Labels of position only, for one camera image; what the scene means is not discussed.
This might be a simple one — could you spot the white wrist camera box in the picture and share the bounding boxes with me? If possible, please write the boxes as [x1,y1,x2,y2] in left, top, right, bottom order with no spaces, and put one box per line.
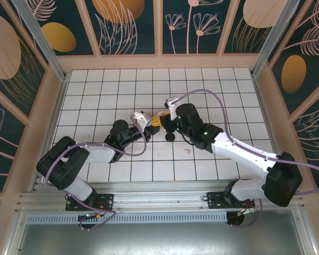
[163,96,182,121]
[130,110,153,128]

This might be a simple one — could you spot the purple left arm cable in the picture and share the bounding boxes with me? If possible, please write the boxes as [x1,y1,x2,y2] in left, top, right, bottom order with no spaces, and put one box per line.
[44,115,148,232]

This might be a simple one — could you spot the panel with leaf outlines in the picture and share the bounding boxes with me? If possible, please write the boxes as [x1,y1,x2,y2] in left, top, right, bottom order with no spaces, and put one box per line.
[86,0,160,56]

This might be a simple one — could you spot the panel small gold ellipse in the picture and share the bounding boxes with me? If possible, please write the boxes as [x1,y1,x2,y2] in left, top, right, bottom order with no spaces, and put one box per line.
[23,0,101,57]

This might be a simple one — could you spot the aluminium front frame rail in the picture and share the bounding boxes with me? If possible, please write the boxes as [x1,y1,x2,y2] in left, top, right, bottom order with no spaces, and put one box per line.
[15,182,306,213]

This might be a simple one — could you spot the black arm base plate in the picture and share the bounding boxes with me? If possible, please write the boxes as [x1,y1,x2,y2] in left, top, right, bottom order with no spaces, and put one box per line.
[206,191,256,210]
[65,193,115,213]

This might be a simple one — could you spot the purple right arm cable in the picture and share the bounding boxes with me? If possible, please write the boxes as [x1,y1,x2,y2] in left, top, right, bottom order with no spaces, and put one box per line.
[172,89,319,229]

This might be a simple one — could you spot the panel with feather outlines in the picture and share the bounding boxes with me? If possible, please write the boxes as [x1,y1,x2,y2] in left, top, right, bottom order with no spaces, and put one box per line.
[292,92,319,189]

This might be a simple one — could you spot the panel gold ellipse feather outline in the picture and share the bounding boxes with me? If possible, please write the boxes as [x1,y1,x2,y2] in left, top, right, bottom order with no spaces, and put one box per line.
[268,0,319,115]

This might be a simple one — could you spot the panel with single flower outline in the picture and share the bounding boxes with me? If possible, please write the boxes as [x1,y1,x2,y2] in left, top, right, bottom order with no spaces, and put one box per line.
[0,92,27,193]

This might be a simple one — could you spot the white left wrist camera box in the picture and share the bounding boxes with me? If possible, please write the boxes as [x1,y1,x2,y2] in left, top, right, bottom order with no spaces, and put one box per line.
[130,110,153,128]

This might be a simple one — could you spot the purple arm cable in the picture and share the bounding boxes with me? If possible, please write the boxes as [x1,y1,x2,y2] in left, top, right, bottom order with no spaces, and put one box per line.
[44,115,148,232]
[172,89,319,229]

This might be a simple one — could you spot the slotted grey cable duct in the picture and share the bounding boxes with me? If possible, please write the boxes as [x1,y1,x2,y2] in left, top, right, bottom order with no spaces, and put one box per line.
[26,214,228,224]

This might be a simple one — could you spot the panel cream disc gold rays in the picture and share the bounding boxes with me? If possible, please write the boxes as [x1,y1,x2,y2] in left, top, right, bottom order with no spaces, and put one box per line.
[223,0,280,55]
[0,10,49,119]

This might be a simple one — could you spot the panel with several flower outlines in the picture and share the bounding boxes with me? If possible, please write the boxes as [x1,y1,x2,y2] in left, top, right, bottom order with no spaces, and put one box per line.
[159,0,229,56]

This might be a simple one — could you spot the grey metal sheet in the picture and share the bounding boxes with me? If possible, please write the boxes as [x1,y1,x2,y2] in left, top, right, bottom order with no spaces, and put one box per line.
[14,208,313,255]

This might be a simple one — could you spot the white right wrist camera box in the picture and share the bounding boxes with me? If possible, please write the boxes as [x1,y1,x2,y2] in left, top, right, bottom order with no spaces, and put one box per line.
[163,96,182,121]

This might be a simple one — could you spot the aluminium corner post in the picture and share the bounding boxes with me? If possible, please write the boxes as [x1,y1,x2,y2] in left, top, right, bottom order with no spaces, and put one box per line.
[250,0,292,78]
[12,0,70,82]

